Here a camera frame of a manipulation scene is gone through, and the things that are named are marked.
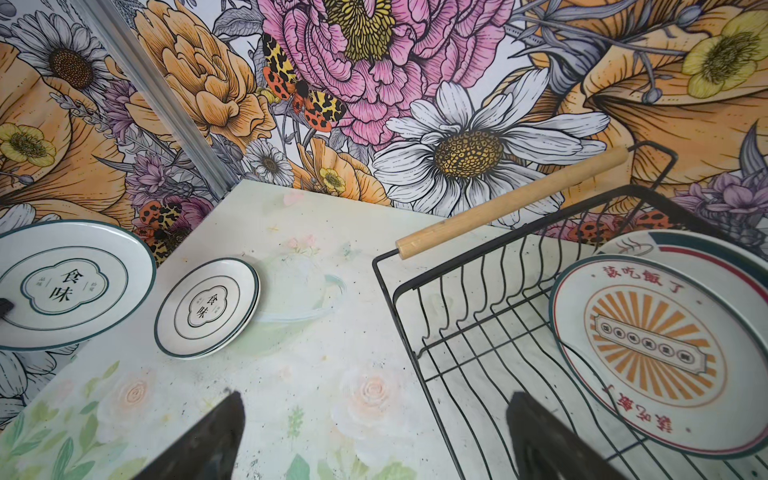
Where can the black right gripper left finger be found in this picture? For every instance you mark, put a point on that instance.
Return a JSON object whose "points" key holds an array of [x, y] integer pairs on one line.
{"points": [[208, 450]]}

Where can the rearmost green red rimmed plate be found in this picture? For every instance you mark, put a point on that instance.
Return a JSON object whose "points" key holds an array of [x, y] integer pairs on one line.
{"points": [[731, 272]]}

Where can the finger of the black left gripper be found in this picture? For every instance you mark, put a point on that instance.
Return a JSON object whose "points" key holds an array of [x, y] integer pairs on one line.
{"points": [[6, 306]]}

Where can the small white green-lined plate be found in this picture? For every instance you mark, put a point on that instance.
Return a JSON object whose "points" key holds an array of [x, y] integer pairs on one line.
{"points": [[207, 309]]}

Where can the green red rimmed white plate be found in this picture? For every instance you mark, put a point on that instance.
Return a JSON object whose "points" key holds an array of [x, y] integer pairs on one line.
{"points": [[255, 312]]}

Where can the black wire dish rack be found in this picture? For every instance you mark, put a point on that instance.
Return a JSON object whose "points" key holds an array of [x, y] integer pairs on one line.
{"points": [[477, 329]]}

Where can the sunburst pattern white plate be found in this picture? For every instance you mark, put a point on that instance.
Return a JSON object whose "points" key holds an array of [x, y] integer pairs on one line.
{"points": [[664, 354]]}

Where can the large white green-lined plate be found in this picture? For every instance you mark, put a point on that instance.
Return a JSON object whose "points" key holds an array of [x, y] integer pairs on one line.
{"points": [[69, 281]]}

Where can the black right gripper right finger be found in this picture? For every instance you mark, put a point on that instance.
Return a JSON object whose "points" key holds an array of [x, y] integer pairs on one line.
{"points": [[544, 448]]}

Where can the far wooden rack handle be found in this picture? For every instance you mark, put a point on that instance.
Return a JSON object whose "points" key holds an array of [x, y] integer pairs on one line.
{"points": [[509, 203]]}

